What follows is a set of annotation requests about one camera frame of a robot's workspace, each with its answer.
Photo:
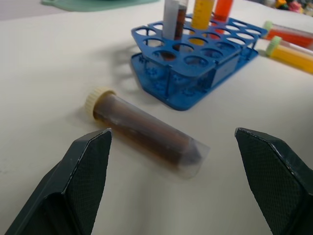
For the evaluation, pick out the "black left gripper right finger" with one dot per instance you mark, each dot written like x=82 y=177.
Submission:
x=276 y=186

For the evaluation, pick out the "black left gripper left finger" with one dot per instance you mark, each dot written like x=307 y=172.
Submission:
x=73 y=186

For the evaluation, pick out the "clear tube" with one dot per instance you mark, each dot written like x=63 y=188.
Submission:
x=170 y=19

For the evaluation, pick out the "blue test tube rack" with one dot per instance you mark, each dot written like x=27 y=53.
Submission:
x=181 y=101

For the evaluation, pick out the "colourful background clutter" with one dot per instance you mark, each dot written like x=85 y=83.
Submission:
x=293 y=6

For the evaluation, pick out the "green silicone mat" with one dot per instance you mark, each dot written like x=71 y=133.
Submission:
x=85 y=5

